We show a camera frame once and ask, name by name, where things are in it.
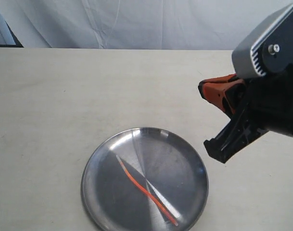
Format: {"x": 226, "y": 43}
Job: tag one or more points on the white backdrop cloth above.
{"x": 135, "y": 24}

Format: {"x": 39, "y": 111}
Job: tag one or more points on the translucent orange plastic strip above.
{"x": 147, "y": 193}

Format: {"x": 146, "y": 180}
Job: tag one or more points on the round stainless steel plate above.
{"x": 162, "y": 162}

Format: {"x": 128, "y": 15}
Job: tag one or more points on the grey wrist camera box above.
{"x": 268, "y": 49}

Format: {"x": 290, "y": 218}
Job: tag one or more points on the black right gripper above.
{"x": 254, "y": 106}

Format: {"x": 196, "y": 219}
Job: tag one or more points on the dark framed board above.
{"x": 7, "y": 37}

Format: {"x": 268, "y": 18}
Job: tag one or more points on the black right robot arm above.
{"x": 254, "y": 106}

